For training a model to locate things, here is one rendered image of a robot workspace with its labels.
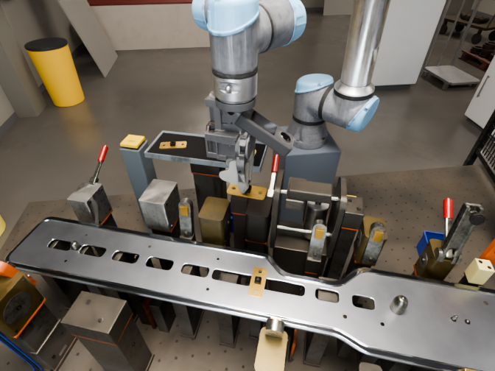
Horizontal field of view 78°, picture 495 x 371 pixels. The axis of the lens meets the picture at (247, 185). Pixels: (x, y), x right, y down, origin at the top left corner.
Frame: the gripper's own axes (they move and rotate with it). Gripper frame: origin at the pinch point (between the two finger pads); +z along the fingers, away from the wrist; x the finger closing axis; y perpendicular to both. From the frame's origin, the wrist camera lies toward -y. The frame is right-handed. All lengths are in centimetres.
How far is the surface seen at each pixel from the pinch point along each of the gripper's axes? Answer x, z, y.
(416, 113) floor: -322, 127, -124
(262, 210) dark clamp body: -12.6, 19.5, -1.2
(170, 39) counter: -482, 110, 268
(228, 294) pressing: 10.7, 27.5, 2.2
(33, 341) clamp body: 29, 40, 51
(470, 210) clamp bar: -12, 7, -50
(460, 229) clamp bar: -12, 13, -50
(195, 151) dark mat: -25.0, 11.3, 23.4
